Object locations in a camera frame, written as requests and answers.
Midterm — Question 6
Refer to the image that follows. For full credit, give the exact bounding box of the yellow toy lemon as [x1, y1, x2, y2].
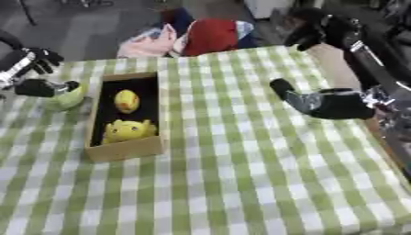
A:
[112, 88, 143, 115]

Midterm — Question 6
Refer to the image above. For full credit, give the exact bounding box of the light green toy fruit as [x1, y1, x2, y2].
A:
[39, 82, 90, 112]

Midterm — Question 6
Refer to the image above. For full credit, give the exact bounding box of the red bag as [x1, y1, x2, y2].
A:
[180, 17, 241, 58]

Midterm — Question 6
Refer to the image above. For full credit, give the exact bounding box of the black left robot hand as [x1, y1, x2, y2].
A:
[0, 47, 83, 98]

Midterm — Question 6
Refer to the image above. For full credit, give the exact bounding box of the black tripod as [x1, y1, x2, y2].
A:
[17, 0, 40, 28]

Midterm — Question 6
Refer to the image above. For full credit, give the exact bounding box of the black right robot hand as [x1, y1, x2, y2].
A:
[268, 7, 398, 121]

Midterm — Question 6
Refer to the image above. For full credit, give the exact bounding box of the yellow soft toy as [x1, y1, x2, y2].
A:
[99, 118, 160, 145]

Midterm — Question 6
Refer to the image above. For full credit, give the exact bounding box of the tan cardboard box black inside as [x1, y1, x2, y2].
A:
[82, 72, 167, 162]

